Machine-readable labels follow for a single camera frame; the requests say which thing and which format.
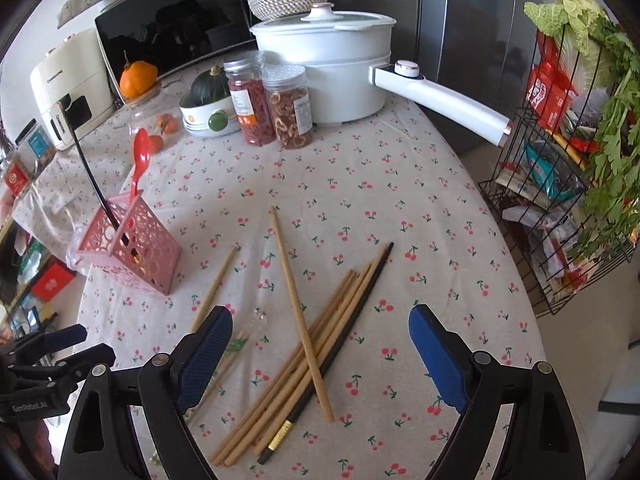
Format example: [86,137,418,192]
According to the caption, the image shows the clear plastic bag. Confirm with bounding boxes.
[65,224,91,278]

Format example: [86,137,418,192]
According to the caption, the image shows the green kabocha squash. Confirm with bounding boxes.
[191,64,229,106]

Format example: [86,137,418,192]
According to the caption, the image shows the black microwave oven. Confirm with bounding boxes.
[94,0,257,100]

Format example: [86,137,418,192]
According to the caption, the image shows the jar of red berries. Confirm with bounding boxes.
[224,51,276,146]

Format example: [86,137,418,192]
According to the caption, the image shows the jar of dried fruit rings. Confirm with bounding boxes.
[262,64,312,150]

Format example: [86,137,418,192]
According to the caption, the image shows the grey refrigerator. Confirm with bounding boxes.
[319,0,551,158]

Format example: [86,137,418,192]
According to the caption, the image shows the red snack package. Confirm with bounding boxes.
[526,32,577,131]

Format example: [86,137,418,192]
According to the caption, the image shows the large orange fruit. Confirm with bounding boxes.
[118,51,158,100]

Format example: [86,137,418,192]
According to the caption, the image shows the white bowl green knob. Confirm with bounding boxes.
[179,91,241,138]

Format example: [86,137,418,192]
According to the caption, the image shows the blue label glass jar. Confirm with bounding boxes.
[15,118,56,165]

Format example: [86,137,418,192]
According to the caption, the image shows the glass jar with tangerines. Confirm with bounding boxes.
[127,84,182,155]

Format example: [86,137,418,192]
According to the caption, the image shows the white electric cooking pot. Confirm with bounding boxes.
[250,2,512,146]

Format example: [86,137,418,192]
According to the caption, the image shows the cream air fryer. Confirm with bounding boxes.
[29,29,114,151]

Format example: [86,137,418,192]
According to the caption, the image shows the green leafy vegetables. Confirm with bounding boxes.
[573,11,639,257]

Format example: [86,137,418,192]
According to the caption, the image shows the red box on floor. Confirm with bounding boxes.
[30,259,76,302]

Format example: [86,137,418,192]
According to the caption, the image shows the red plastic spoon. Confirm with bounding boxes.
[129,128,152,204]

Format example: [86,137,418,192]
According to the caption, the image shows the long wooden chopstick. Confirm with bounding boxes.
[269,206,335,422]

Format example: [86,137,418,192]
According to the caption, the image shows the pink perforated utensil holder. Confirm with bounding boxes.
[79,193,182,296]

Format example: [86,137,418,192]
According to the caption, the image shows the cherry print tablecloth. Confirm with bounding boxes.
[12,54,549,480]

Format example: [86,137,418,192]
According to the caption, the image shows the black chopstick gold band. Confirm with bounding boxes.
[61,110,120,232]

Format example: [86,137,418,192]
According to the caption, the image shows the black wire rack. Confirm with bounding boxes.
[477,29,640,317]

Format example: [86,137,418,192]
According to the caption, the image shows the red label glass jar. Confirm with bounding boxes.
[1,155,32,198]

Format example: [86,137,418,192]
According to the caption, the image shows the napa cabbage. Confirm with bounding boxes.
[524,0,615,94]

